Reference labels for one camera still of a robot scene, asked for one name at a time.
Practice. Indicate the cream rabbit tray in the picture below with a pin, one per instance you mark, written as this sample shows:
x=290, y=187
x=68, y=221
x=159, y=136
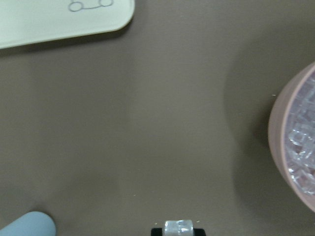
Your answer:
x=24, y=22

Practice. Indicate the pink ice bowl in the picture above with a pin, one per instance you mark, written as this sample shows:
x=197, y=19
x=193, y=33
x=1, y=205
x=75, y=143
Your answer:
x=291, y=134

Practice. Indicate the blue plastic cup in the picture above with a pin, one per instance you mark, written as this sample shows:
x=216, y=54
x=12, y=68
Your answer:
x=34, y=223

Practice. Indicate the clear ice cube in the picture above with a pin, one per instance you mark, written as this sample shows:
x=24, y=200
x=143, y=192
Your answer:
x=178, y=228

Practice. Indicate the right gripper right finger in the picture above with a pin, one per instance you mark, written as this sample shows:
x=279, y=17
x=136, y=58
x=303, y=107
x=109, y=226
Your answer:
x=199, y=232

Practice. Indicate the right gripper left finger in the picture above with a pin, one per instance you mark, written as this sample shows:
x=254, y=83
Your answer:
x=156, y=232

